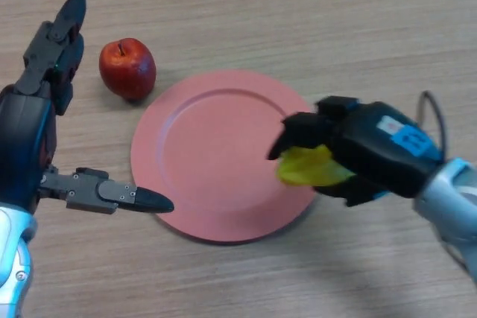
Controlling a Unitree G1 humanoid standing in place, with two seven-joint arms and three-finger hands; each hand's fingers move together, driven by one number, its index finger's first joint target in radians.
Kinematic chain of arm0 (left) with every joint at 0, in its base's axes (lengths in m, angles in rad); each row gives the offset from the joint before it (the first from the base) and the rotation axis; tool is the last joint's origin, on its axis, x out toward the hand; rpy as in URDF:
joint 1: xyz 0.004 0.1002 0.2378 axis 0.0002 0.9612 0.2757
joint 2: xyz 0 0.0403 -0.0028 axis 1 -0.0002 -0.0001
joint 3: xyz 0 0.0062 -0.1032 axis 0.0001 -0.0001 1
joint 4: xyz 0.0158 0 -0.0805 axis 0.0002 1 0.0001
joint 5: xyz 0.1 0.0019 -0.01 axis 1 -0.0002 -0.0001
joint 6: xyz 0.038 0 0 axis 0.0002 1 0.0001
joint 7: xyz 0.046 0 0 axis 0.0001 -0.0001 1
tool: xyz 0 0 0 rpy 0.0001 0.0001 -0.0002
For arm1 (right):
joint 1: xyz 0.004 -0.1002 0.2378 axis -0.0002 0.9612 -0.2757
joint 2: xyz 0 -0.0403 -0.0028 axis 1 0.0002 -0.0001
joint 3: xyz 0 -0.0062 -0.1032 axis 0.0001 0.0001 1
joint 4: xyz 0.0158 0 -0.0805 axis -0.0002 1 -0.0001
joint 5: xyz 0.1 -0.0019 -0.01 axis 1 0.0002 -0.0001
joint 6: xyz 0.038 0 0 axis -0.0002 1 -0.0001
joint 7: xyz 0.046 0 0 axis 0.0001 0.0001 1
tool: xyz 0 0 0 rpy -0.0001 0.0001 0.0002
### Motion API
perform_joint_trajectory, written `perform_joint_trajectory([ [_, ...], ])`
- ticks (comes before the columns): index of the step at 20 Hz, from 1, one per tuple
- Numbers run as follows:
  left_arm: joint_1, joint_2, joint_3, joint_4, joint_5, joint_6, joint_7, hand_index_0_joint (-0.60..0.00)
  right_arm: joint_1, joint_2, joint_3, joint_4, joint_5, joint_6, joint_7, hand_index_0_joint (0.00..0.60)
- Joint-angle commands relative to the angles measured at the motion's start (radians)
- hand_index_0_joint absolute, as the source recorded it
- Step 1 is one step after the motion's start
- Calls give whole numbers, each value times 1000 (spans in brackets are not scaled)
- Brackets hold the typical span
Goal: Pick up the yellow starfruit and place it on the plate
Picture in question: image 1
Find red apple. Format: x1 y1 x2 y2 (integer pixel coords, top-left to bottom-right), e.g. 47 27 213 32
98 37 157 102

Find yellow starfruit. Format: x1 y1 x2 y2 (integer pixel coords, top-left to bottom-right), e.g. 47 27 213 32
275 144 355 187

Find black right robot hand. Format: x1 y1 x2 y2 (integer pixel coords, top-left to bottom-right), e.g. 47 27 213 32
267 95 446 208

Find pink round plate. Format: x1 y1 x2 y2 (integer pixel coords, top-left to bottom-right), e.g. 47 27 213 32
130 69 318 245

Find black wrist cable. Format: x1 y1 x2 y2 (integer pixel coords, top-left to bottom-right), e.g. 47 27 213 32
417 90 448 162

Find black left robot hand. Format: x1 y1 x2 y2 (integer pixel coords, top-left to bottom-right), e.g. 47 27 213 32
0 0 175 217

